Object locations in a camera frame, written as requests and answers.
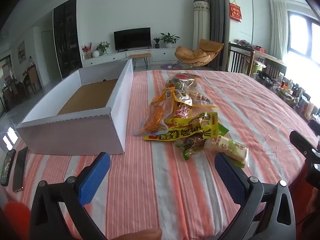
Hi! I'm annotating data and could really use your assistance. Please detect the wooden dining chairs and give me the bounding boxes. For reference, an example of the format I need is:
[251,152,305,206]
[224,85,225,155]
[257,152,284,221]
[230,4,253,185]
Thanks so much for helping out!
[2,65,42,105]

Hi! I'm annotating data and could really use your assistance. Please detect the yellow red sausage packet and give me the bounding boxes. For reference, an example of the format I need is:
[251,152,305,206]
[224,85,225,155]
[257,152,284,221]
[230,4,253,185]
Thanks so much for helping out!
[172,102,194,119]

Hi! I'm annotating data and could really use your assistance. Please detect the red wall hanging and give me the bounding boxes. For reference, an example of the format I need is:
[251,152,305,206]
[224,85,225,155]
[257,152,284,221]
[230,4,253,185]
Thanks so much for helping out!
[229,2,243,22]

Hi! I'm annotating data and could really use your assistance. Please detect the orange grey striped tablecloth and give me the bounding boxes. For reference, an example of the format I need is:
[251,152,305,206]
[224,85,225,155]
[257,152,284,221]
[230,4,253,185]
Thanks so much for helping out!
[15,69,320,240]

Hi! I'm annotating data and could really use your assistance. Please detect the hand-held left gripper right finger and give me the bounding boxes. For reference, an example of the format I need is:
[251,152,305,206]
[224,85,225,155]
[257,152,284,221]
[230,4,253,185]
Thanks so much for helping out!
[214,152,297,240]

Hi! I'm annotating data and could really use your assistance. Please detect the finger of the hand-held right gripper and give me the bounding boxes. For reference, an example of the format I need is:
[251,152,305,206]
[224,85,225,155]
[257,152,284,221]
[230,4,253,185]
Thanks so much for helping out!
[289,130,320,155]
[304,154,320,189]

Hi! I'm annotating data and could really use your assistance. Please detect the white board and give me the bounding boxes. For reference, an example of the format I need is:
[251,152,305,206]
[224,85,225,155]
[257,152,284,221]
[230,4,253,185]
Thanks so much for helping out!
[16,59,134,155]

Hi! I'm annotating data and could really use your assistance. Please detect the green brown dried tofu packet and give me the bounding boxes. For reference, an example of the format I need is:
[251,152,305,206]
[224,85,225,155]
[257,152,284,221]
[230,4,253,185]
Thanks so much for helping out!
[175,125,229,161]

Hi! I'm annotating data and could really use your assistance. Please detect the black display cabinet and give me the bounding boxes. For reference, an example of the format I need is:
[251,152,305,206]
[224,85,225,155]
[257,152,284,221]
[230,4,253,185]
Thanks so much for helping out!
[53,0,83,80]

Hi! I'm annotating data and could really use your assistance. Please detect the red flowers in vase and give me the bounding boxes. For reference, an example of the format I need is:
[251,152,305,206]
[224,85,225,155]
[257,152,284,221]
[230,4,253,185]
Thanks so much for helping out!
[82,42,93,59]

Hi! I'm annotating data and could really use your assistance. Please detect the black flat television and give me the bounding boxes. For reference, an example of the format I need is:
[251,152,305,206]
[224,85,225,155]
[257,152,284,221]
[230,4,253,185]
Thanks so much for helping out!
[114,27,151,51]

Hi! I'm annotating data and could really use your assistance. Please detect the window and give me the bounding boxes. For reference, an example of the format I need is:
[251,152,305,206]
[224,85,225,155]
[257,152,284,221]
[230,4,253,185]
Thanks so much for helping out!
[287,11,320,65]

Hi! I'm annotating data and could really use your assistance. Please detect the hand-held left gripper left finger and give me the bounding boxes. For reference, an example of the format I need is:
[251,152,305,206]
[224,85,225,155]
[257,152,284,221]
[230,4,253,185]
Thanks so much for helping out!
[29,151,112,240]

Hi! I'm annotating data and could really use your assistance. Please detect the white curtain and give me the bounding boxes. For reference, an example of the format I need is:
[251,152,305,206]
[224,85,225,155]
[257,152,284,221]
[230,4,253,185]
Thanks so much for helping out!
[269,0,290,62]

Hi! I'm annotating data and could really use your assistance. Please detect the row of cluttered bottles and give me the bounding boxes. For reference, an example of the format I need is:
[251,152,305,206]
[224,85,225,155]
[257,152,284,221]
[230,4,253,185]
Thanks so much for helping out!
[255,65,320,123]

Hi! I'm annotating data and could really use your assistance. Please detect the green plant glass vase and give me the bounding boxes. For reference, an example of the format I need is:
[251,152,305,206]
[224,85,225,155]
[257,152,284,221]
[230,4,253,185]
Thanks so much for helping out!
[96,41,110,55]

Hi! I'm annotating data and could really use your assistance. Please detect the large plant white pot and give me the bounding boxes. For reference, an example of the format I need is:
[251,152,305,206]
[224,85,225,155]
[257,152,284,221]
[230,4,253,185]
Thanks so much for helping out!
[160,32,180,48]

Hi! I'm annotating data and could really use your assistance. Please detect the wooden side table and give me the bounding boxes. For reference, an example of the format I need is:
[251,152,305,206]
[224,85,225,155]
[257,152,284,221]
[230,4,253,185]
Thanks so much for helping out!
[254,46,288,79]

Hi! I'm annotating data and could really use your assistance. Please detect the black smartphone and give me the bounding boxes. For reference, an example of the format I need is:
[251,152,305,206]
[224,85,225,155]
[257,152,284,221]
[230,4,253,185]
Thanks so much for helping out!
[12,147,28,193]
[0,149,16,187]

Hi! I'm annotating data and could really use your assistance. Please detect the person's left hand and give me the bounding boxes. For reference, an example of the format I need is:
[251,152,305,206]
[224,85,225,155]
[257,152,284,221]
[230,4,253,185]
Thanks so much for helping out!
[117,228,163,240]

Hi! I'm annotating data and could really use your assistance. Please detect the white television cabinet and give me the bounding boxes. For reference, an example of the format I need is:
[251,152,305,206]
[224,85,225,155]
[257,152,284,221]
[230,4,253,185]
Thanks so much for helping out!
[82,47,179,68]

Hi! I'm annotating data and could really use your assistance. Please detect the clear packet brown pieces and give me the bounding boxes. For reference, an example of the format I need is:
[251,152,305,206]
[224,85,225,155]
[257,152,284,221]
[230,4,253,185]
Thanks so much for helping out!
[175,89,219,108]

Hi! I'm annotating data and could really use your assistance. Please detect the orange lounge chair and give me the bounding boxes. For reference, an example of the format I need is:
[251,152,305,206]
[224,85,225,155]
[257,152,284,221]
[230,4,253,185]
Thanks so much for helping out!
[174,39,224,70]

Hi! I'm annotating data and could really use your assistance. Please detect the dark wooden chair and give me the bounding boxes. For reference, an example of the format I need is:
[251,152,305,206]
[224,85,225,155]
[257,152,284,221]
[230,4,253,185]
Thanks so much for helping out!
[226,42,255,77]

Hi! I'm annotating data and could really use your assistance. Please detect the yellow chicken feet packet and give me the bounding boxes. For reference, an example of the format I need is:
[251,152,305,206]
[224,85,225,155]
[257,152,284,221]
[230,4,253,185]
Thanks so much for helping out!
[142,112,220,143]

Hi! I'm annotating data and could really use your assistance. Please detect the grey curtain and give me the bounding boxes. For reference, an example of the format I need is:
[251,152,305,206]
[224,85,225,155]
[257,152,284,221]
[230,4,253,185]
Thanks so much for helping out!
[202,0,230,72]

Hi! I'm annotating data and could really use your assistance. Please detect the orange chicken leg packet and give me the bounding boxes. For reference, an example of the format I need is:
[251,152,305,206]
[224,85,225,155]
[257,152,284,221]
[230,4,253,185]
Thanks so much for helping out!
[132,87,177,137]

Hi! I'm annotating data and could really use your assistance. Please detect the gold snack bag red label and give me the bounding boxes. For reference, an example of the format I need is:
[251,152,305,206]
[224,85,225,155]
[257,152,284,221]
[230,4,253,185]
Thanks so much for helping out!
[165,72,202,90]

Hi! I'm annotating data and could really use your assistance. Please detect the wooden stool black legs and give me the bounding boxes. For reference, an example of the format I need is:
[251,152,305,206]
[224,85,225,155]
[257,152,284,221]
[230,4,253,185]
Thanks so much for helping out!
[129,53,152,70]

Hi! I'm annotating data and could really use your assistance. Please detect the covered standing air conditioner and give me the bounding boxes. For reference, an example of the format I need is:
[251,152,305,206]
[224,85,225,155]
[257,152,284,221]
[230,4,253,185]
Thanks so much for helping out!
[193,0,211,53]

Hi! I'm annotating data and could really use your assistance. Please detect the framed wall picture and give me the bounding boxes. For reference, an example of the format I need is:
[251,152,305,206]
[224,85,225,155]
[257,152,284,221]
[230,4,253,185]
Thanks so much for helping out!
[17,41,26,64]

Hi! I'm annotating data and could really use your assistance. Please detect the green white cracker packet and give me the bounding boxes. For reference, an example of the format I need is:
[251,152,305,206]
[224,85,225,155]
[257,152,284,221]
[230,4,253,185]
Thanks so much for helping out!
[205,134,250,168]

